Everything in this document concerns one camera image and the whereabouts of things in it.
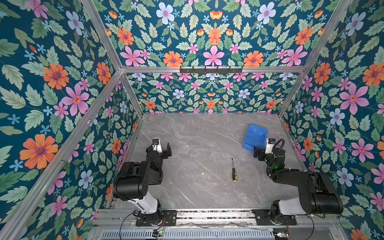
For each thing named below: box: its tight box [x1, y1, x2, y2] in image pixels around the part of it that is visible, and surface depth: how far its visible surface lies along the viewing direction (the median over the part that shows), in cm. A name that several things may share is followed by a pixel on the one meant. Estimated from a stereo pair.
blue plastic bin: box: [243, 124, 268, 152], surface depth 107 cm
